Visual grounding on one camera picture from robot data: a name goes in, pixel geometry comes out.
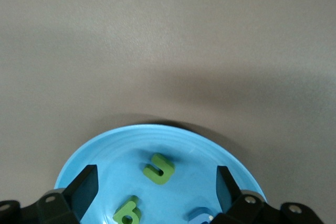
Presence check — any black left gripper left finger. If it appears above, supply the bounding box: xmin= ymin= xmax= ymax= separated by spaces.
xmin=22 ymin=165 xmax=99 ymax=224

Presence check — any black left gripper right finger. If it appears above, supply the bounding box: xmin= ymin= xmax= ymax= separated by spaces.
xmin=212 ymin=165 xmax=281 ymax=224

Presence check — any blue foam letter m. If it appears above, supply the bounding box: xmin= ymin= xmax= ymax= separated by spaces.
xmin=188 ymin=207 xmax=215 ymax=224

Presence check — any green foam letter q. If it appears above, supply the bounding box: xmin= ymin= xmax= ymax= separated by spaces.
xmin=112 ymin=195 xmax=142 ymax=224

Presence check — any green foam letter n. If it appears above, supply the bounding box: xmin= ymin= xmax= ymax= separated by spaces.
xmin=143 ymin=153 xmax=175 ymax=185

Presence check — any blue plate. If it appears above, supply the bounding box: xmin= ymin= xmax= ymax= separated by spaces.
xmin=54 ymin=124 xmax=266 ymax=224

